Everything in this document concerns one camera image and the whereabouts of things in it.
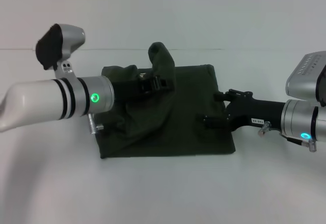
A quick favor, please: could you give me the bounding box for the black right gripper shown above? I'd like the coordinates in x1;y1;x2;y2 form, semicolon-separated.
195;88;288;133

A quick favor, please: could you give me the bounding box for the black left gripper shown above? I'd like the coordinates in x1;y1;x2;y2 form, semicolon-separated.
111;74;172;100

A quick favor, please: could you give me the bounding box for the dark green t-shirt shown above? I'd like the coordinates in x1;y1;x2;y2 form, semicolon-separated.
98;41;236;159

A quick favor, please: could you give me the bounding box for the right gripper silver connector stub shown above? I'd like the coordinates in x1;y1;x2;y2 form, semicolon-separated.
257;122;271;136

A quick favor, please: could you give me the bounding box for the right gripper dark cable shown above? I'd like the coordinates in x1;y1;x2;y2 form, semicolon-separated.
279;131;311;146

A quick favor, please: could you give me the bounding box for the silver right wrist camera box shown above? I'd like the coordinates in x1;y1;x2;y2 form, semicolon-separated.
285;52;326;107

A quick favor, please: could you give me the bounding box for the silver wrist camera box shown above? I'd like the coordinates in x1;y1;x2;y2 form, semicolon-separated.
34;23;86;80
285;52;326;107

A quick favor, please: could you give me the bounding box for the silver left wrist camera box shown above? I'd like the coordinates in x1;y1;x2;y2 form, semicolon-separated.
34;23;86;80

